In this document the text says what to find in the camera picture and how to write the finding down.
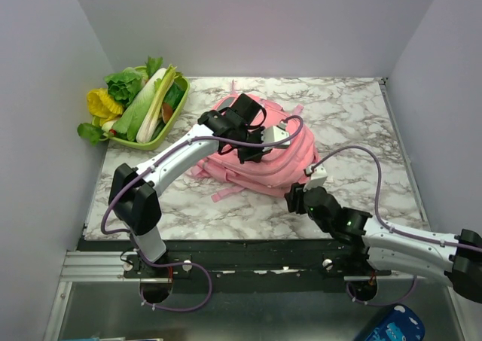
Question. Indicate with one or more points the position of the green lettuce toy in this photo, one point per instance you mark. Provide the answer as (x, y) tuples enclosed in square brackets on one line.
[(125, 85)]

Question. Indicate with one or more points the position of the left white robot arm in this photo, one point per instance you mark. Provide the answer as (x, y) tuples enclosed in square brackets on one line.
[(135, 190)]

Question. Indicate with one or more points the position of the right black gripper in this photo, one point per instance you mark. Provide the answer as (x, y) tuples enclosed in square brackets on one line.
[(296, 192)]

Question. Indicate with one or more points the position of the green vegetable tray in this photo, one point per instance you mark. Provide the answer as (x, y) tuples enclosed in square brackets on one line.
[(164, 131)]

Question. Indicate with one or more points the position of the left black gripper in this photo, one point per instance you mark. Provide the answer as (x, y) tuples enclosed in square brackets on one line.
[(254, 156)]

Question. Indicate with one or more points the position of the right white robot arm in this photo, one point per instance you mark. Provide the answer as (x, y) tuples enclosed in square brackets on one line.
[(451, 259)]

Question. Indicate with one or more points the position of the blue shark pencil case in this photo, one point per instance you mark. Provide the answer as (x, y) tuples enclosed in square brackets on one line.
[(393, 323)]

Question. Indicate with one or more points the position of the aluminium frame rail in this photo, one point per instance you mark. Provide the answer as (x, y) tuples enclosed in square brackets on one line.
[(95, 266)]

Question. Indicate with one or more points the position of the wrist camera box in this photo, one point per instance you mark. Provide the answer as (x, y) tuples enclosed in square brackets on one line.
[(317, 175), (275, 137)]

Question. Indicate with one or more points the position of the black mounting base rail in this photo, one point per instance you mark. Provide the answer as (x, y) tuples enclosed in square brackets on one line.
[(243, 267)]

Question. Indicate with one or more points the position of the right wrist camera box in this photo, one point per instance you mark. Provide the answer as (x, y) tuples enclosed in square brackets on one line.
[(317, 175)]

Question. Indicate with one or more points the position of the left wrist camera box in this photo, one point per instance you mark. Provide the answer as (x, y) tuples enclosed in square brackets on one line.
[(275, 137)]

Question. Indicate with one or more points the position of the white napa cabbage toy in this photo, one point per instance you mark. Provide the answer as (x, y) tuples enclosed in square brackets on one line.
[(152, 107)]

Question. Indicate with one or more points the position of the yellow flower toy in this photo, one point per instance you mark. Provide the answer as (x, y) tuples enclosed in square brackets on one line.
[(101, 104)]

